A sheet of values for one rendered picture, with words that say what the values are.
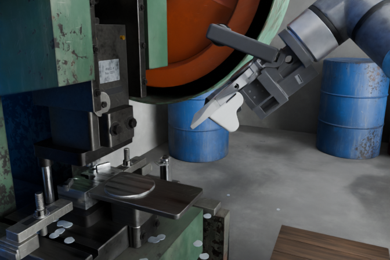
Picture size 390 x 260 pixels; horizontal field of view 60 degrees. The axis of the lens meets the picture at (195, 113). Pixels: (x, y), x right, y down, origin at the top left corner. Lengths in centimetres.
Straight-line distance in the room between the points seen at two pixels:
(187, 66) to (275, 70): 57
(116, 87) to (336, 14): 53
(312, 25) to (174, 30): 67
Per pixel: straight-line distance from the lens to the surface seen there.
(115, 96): 85
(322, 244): 149
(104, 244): 82
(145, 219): 87
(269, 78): 53
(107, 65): 82
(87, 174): 97
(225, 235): 109
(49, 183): 93
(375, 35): 51
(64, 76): 66
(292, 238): 149
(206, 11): 109
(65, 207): 88
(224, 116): 51
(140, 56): 86
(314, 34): 53
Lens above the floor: 116
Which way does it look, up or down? 14 degrees down
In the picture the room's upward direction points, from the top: straight up
